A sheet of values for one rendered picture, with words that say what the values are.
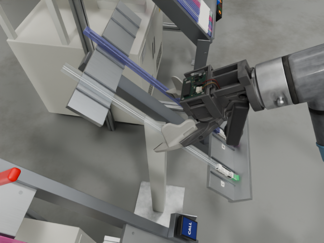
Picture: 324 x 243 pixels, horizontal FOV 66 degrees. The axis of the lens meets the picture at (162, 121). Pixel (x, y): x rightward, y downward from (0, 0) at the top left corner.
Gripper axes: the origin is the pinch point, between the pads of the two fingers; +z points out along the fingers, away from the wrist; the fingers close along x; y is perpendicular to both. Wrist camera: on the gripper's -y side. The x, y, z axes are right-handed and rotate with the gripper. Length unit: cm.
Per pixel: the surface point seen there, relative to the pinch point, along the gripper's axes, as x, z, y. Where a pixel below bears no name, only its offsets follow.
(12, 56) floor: -113, 173, -1
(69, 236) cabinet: 19.7, 36.2, -14.6
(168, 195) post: -17, 49, -79
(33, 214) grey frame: 14, 56, -14
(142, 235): 19.9, 6.8, -9.5
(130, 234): 20.5, 7.5, -6.6
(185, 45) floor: -151, 54, -77
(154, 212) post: -7, 54, -75
